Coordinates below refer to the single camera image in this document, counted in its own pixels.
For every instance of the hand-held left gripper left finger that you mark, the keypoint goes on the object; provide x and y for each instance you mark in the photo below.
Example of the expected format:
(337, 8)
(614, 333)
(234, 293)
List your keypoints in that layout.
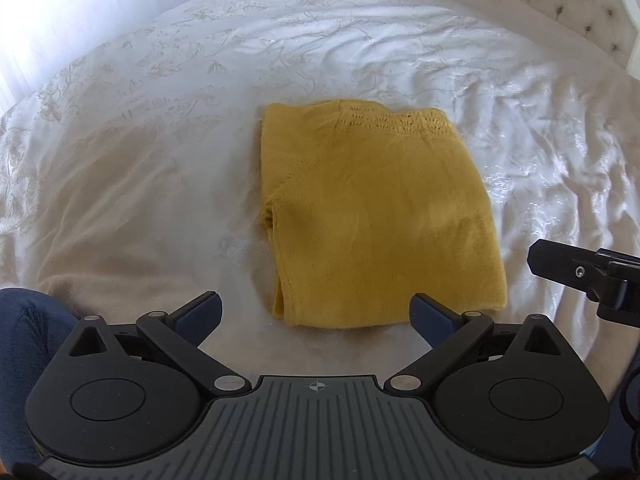
(201, 310)

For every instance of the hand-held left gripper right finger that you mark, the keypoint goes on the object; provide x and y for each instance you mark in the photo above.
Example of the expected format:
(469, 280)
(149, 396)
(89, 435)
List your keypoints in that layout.
(430, 315)

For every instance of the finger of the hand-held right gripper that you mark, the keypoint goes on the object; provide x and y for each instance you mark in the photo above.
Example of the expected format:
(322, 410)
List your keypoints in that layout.
(560, 262)

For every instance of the yellow knit sweater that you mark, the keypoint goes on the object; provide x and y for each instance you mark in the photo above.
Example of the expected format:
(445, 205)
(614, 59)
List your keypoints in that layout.
(380, 210)

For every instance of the white embroidered bedspread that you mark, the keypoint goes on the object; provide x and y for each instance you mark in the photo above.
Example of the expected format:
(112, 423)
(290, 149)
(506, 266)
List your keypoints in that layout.
(150, 160)

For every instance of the person's blue jeans leg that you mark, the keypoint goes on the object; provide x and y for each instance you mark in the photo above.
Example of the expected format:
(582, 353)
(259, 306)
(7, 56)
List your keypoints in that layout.
(25, 340)

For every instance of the white sheer curtain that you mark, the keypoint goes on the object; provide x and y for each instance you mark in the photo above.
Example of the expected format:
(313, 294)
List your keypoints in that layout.
(75, 10)

